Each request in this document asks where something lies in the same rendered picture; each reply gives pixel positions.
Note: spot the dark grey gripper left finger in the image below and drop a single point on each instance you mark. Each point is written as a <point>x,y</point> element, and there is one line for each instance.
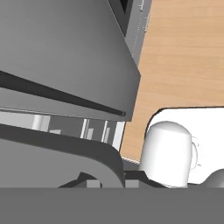
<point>87,180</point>

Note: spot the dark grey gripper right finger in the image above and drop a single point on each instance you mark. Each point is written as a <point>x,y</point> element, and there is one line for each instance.
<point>134,178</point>

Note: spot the white rounded cylinder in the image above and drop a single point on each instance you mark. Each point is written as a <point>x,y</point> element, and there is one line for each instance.
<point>167,151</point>

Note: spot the white flat platform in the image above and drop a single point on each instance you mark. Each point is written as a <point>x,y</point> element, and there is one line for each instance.
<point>210,131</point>

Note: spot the grey cupboard run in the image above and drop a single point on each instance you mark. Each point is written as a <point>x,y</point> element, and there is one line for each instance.
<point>137,26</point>

